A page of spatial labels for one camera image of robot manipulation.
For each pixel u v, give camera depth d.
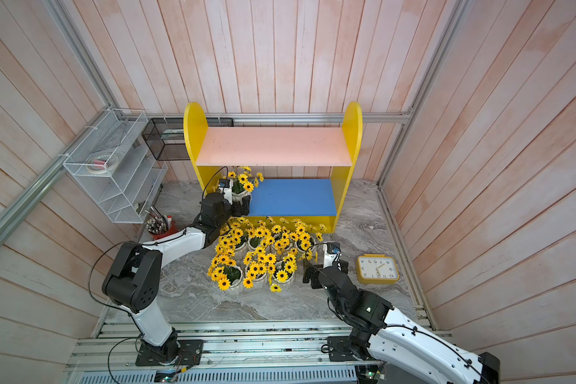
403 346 0.48
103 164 0.69
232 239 0.85
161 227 0.84
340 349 0.71
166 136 0.89
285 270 0.77
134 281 0.48
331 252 0.63
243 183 0.84
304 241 0.83
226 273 0.76
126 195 0.78
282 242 0.85
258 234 0.82
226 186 0.78
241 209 0.84
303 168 1.18
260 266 0.76
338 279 0.52
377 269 0.88
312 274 0.66
